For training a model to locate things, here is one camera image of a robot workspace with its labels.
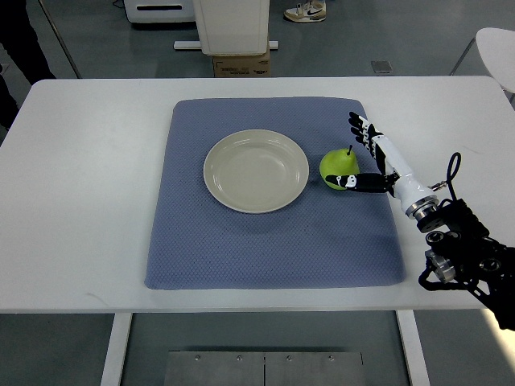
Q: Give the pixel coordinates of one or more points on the green pear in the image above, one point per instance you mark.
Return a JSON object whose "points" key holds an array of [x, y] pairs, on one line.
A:
{"points": [[338, 162]]}

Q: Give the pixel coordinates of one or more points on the grey metal floor plate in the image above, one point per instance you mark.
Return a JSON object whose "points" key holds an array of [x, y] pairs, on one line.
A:
{"points": [[264, 368]]}

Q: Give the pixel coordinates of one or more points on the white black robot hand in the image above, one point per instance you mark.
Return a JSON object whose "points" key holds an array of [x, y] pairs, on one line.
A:
{"points": [[394, 176]]}

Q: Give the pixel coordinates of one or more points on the person in black trousers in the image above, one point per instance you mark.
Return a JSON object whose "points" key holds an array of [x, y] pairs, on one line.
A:
{"points": [[20, 41]]}

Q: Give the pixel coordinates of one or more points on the cardboard box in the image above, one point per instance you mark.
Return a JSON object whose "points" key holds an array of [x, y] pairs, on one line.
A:
{"points": [[242, 66]]}

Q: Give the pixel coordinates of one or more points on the white pedestal column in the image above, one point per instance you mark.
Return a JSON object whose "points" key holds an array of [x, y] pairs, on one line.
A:
{"points": [[231, 27]]}

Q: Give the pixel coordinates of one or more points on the left white table leg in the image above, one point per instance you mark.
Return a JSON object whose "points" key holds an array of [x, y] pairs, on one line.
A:
{"points": [[116, 351]]}

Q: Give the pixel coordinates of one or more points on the white beige sneaker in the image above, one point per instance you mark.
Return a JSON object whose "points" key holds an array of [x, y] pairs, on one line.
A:
{"points": [[307, 12]]}

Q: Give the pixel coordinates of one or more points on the beige ceramic plate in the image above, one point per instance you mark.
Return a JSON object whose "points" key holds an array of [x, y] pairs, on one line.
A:
{"points": [[256, 171]]}

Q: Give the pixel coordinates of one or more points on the white round side table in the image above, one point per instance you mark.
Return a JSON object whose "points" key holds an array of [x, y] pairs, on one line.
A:
{"points": [[496, 48]]}

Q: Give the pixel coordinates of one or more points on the white table leg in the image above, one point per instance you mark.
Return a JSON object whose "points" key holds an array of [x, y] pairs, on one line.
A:
{"points": [[412, 348], [116, 351]]}

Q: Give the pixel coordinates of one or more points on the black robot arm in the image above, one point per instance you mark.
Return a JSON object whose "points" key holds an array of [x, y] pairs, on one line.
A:
{"points": [[463, 256]]}

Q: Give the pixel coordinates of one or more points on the small floor socket cover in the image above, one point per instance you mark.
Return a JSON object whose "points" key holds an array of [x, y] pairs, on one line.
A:
{"points": [[381, 67]]}

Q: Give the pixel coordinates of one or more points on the white appliance with slot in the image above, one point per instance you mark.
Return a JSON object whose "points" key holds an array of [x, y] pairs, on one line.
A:
{"points": [[153, 14]]}

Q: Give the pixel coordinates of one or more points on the right white table leg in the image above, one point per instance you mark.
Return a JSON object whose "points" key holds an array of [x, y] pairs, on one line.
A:
{"points": [[412, 348]]}

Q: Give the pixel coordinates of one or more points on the blue woven placemat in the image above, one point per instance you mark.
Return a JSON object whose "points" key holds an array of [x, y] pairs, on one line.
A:
{"points": [[324, 239]]}

